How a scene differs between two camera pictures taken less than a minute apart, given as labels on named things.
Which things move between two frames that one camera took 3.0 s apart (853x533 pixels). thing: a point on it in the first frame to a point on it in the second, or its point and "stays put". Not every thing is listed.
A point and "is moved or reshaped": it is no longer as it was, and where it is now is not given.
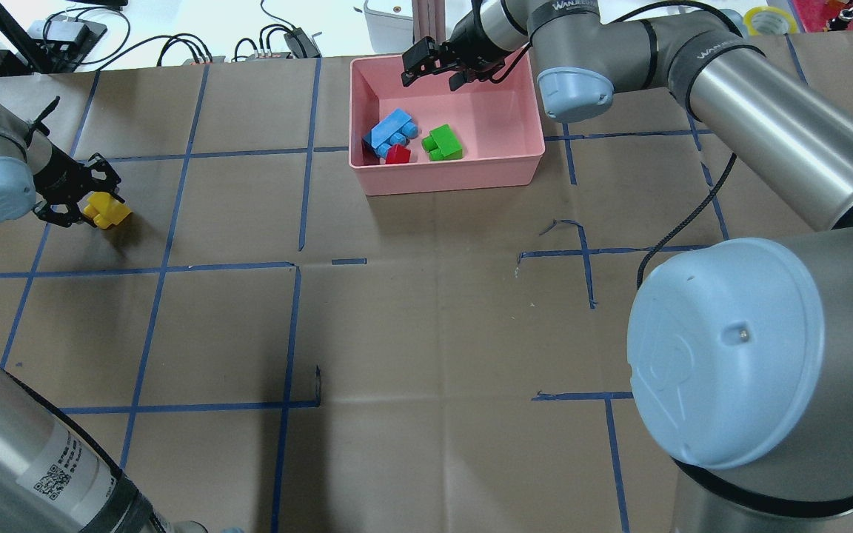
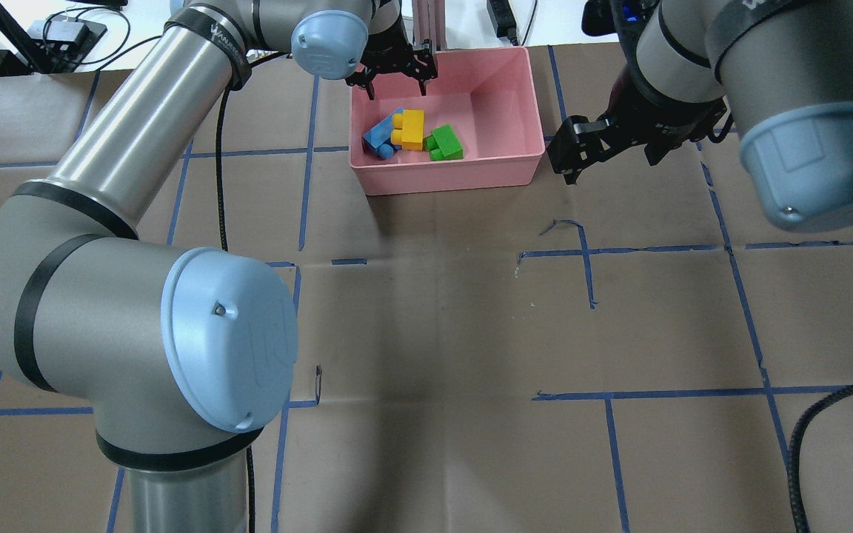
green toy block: (443, 144) stays put
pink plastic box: (498, 125) stays put
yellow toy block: (105, 209) is moved or reshaped
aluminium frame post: (429, 19) stays put
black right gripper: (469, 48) to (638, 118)
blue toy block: (394, 130) stays put
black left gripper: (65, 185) to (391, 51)
